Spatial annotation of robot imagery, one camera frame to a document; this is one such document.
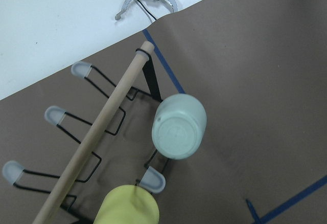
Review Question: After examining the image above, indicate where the light green cup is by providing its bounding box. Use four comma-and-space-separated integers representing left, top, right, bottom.
152, 94, 207, 160

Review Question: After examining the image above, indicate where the yellow cup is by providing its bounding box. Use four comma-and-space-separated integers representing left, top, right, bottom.
94, 185, 159, 223

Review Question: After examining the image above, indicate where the wooden rack handle rod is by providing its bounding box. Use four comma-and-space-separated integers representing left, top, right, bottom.
33, 53, 149, 223

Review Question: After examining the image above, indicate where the black wire cup rack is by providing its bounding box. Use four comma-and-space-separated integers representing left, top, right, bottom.
1, 48, 172, 223

